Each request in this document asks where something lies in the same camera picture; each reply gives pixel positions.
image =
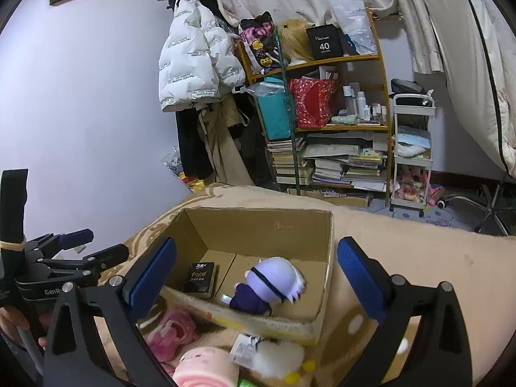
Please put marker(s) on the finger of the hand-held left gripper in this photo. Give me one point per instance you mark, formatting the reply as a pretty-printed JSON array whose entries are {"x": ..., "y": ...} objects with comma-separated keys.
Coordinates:
[
  {"x": 76, "y": 237},
  {"x": 109, "y": 256}
]

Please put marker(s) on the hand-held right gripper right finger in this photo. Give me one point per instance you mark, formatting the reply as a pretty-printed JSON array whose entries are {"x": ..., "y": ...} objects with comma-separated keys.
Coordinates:
[{"x": 358, "y": 278}]

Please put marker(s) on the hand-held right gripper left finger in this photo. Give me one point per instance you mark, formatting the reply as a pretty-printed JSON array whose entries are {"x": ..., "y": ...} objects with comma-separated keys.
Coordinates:
[{"x": 155, "y": 274}]

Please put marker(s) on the black tissue pack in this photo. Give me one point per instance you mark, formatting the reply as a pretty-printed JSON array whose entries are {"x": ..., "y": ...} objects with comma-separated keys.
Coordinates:
[{"x": 199, "y": 278}]

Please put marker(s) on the pink plastic packet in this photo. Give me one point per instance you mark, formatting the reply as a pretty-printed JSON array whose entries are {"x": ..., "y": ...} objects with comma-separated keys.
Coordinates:
[{"x": 173, "y": 330}]

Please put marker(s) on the cardboard box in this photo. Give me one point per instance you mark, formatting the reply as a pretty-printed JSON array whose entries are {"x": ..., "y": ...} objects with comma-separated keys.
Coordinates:
[{"x": 262, "y": 225}]

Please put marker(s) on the white fluffy plush toy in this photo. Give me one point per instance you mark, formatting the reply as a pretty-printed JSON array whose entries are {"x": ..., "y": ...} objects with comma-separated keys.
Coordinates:
[{"x": 278, "y": 356}]

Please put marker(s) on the green tissue pack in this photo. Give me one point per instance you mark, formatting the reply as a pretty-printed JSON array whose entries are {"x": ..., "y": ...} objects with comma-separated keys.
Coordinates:
[{"x": 246, "y": 383}]

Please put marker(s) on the person's left hand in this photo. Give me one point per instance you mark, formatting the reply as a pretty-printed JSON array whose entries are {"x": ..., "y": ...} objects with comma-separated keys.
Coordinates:
[{"x": 12, "y": 322}]

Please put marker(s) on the beige patterned blanket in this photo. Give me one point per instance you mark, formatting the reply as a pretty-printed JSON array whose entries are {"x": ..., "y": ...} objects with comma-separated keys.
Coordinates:
[{"x": 403, "y": 234}]

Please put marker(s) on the flat cardboard carton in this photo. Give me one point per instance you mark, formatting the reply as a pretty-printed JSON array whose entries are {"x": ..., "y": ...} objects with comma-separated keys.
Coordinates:
[{"x": 330, "y": 197}]

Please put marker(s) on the printed floor mat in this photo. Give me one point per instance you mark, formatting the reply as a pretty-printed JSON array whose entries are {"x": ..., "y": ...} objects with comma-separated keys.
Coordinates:
[{"x": 443, "y": 217}]

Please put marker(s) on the pink toys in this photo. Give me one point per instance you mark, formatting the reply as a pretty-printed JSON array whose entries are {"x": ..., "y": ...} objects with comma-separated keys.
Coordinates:
[{"x": 411, "y": 187}]

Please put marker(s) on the clear plastic shopping bag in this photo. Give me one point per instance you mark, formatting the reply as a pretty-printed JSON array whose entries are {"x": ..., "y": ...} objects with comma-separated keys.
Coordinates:
[{"x": 173, "y": 163}]

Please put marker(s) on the stack of books and papers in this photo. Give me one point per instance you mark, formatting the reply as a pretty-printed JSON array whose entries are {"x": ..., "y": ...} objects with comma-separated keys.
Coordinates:
[{"x": 346, "y": 165}]

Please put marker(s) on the pink floor toy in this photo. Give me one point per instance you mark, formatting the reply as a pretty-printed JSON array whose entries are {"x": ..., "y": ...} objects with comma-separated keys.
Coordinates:
[{"x": 437, "y": 195}]

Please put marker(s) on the stack of old books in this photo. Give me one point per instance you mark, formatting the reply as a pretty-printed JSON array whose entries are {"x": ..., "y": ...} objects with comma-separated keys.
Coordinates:
[{"x": 286, "y": 161}]

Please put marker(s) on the black trousers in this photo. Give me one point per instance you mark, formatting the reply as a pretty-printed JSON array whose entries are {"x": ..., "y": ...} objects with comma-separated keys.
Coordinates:
[{"x": 191, "y": 137}]

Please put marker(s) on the beige trench coat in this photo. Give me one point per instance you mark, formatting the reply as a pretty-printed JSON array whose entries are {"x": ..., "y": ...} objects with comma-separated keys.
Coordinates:
[{"x": 223, "y": 145}]

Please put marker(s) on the office chair base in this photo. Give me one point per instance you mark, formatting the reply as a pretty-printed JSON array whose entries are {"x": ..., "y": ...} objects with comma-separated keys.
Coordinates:
[{"x": 490, "y": 209}]

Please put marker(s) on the black hanging garment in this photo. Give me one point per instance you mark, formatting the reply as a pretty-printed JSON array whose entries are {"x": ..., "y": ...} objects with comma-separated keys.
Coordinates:
[{"x": 256, "y": 153}]

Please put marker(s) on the green cloth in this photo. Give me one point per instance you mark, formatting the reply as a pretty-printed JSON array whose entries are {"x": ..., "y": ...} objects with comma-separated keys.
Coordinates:
[{"x": 344, "y": 120}]

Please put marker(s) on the thin green pole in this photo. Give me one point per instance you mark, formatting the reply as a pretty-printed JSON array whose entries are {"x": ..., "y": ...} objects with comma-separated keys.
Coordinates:
[{"x": 291, "y": 129}]

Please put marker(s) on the group of cosmetic bottles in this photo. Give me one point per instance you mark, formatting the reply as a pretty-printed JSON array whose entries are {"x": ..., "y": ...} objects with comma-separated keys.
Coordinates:
[{"x": 361, "y": 103}]

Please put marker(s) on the white trolley cart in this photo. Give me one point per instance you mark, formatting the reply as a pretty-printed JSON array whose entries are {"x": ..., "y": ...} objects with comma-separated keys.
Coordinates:
[{"x": 415, "y": 111}]

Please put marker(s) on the red patterned bag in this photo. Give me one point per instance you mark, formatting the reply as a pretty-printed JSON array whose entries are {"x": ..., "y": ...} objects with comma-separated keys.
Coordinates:
[{"x": 312, "y": 103}]

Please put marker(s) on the teal bag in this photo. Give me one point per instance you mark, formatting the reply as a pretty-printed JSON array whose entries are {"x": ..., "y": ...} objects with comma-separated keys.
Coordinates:
[{"x": 274, "y": 113}]

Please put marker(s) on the black bag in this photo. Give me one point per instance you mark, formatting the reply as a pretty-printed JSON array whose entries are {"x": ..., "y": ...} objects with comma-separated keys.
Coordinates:
[{"x": 407, "y": 87}]

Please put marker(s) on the small clear plastic bag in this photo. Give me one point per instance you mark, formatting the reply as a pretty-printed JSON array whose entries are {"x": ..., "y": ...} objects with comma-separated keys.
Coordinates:
[{"x": 264, "y": 88}]

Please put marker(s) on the white puffer jacket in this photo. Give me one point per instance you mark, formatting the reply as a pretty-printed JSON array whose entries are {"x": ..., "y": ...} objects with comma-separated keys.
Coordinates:
[{"x": 189, "y": 56}]

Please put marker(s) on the wooden shelf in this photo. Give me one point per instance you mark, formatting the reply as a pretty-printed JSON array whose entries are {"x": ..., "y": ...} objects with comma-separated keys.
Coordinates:
[{"x": 342, "y": 58}]

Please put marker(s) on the black box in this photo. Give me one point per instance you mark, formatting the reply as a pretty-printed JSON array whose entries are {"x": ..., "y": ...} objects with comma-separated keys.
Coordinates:
[{"x": 324, "y": 42}]

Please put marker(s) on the blonde wig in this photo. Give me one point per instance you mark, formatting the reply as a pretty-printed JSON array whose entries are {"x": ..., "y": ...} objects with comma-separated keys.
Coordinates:
[{"x": 296, "y": 40}]

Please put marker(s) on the purple printed tote bag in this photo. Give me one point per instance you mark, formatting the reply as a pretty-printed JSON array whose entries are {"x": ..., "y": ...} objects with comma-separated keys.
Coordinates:
[{"x": 258, "y": 44}]

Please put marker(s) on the large clear plastic bag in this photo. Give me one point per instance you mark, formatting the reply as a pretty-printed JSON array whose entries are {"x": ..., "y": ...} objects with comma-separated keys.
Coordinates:
[{"x": 350, "y": 16}]

